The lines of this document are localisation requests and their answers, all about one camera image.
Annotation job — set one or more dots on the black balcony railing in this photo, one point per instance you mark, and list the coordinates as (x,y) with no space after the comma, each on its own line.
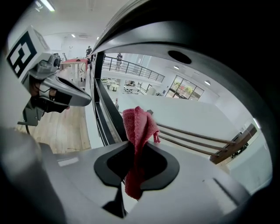
(140,71)

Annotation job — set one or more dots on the round ceiling downlight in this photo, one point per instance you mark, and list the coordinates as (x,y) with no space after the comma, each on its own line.
(207,82)
(176,67)

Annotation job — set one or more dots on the person's left hand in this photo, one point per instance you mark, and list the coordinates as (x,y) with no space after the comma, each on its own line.
(35,88)

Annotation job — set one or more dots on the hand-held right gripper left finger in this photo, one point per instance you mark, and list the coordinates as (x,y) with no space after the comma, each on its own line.
(83,175)

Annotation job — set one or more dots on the wooden stair railing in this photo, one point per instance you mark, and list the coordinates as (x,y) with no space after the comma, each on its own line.
(197,136)

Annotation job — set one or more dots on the red cloth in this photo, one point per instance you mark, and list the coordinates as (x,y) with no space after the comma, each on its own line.
(136,129)

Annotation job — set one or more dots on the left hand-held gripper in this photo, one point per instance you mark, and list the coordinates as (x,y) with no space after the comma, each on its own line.
(23,52)

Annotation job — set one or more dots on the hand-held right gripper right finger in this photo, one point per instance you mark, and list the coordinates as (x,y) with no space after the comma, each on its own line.
(186,192)

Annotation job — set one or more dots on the long ceiling light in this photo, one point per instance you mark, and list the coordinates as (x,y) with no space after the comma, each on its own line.
(47,4)

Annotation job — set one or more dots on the red table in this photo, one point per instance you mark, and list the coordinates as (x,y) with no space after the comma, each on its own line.
(73,61)

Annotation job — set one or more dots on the black handrail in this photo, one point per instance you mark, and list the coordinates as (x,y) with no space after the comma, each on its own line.
(109,102)

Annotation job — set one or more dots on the glass entrance doors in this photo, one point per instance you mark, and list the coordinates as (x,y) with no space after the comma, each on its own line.
(183,88)

